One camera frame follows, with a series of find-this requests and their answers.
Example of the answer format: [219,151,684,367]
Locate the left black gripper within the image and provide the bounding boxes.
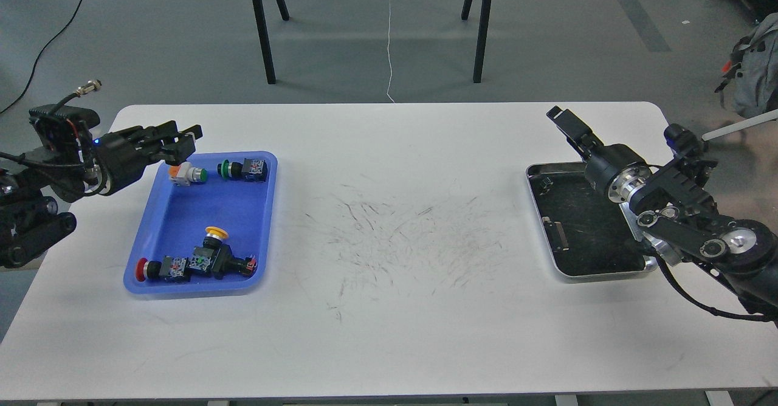
[94,123,203,196]

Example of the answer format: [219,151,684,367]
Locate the black floor cable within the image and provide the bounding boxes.
[0,0,153,116]

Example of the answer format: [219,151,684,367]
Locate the grey backpack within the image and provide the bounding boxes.
[714,12,777,119]

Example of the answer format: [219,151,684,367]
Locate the green push button switch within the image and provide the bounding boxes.
[217,159,269,182]

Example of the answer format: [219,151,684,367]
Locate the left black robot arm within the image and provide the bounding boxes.
[1,80,202,269]

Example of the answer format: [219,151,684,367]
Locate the black stand legs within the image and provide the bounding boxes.
[460,0,492,84]
[251,0,290,85]

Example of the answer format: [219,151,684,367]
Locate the orange push button switch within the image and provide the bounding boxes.
[168,162,208,185]

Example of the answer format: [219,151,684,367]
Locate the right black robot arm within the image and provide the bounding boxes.
[547,106,777,323]

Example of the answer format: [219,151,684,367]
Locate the left black stand legs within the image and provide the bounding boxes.
[251,0,290,85]

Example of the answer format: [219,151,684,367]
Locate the small black industrial part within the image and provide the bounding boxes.
[539,177,554,190]

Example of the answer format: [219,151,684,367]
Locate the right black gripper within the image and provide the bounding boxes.
[546,106,652,203]

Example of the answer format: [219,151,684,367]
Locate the blue plastic tray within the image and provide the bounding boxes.
[124,151,278,298]

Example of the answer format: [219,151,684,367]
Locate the steel metal tray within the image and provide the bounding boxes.
[526,162,658,282]

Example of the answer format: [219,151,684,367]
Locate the red push button switch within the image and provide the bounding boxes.
[135,256,258,283]

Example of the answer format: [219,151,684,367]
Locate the white office chair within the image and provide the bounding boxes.
[701,109,777,141]

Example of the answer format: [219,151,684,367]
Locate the right black stand legs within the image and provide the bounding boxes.
[460,0,492,84]

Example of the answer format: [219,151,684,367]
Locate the yellow mushroom push button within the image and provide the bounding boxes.
[189,226,233,280]

